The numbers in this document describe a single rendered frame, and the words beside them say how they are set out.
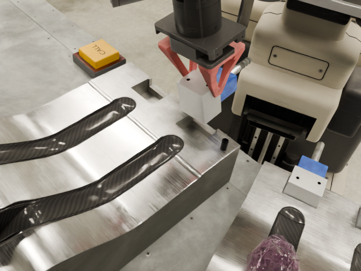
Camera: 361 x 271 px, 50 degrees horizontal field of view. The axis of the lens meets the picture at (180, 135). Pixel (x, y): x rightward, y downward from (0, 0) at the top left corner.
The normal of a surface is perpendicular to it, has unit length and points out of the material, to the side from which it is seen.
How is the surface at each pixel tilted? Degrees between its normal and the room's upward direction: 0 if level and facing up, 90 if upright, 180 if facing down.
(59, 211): 28
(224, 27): 12
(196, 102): 99
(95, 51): 0
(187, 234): 0
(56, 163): 21
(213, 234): 0
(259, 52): 98
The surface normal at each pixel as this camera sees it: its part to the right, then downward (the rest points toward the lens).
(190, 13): -0.31, 0.72
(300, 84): 0.04, -0.58
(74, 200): 0.48, -0.74
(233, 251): 0.25, -0.85
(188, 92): -0.71, 0.56
